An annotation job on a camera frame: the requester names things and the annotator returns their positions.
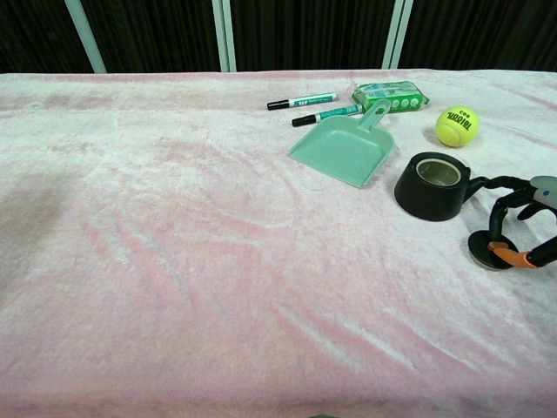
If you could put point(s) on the right black grey robot hand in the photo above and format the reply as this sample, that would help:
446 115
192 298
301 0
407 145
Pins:
544 187

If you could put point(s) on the yellow tennis ball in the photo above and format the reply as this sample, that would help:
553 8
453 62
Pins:
458 126

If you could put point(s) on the white frame post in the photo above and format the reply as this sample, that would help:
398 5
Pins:
398 32
224 35
85 35

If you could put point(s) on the black pleated curtain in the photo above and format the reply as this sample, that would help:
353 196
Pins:
152 30

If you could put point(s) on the green white marker black cap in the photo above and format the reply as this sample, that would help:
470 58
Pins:
304 101
326 114

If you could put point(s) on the black round lid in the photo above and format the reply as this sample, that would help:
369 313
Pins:
478 252

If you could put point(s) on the green wet wipes pack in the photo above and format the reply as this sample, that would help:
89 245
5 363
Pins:
391 96

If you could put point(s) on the mint green plastic dustpan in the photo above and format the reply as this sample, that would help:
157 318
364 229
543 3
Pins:
344 150

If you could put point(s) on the pink fleece blanket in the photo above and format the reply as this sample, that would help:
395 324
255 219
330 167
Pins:
174 261

